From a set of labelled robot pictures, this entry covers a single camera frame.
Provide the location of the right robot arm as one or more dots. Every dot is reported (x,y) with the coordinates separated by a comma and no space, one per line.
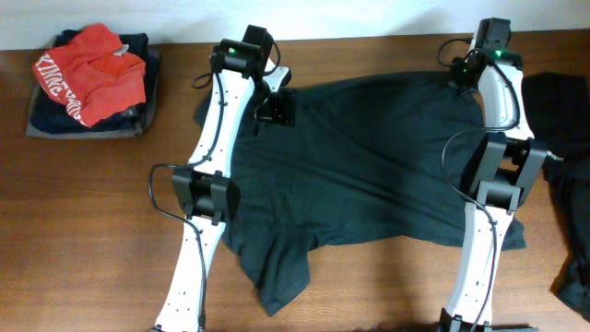
(499,175)

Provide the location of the grey folded garment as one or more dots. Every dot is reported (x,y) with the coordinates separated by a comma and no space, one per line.
(143,122)

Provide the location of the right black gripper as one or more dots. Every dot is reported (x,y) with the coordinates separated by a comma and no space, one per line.
(454,77)

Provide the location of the dark green t-shirt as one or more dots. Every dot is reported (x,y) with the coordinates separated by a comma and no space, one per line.
(368,158)

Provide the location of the red folded shirt white lettering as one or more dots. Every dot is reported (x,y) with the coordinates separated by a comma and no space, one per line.
(93,76)

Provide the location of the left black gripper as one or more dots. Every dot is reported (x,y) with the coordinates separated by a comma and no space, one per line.
(282,107)

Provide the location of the navy folded garment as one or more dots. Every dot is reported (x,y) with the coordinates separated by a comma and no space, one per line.
(50,117)

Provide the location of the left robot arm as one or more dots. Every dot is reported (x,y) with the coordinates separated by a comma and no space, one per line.
(245,82)

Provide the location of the black garment white logo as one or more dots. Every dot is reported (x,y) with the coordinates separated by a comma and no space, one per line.
(557,110)

